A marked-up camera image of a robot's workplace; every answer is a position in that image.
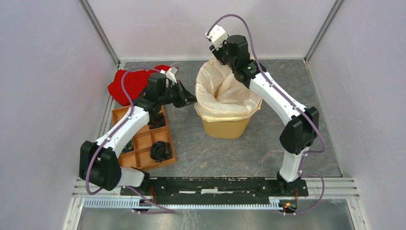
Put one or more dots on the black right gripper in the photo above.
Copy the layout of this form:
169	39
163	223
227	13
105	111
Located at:
218	52

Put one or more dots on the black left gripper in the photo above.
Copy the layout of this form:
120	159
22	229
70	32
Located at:
187	97

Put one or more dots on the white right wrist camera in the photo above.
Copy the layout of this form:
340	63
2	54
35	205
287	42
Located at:
217	35

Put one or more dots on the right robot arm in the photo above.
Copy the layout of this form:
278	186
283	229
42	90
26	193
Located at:
300	122

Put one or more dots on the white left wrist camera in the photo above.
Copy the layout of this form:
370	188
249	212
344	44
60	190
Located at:
170	75

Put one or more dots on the black rolled bag lower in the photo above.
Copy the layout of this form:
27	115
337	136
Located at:
161	151

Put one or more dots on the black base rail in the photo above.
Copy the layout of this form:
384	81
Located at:
219	190

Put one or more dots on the dark blue-yellow rolled bag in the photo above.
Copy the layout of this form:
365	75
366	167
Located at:
128	147

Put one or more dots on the white slotted cable duct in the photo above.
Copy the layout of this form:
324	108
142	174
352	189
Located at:
138	203

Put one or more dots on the yellow mesh trash bin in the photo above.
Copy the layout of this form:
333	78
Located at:
225	129

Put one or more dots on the red cloth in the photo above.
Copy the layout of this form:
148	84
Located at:
134	83

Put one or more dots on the black rolled bag upper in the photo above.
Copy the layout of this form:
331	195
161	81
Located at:
157	121

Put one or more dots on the cream plastic trash bag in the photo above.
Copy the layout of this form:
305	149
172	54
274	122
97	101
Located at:
220	97

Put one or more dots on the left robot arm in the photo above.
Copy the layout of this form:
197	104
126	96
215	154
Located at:
98	165

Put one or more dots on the black rolled bag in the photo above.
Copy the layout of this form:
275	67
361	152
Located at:
161	151
157	121

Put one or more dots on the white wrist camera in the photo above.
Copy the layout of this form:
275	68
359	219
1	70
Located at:
217	35
170	75

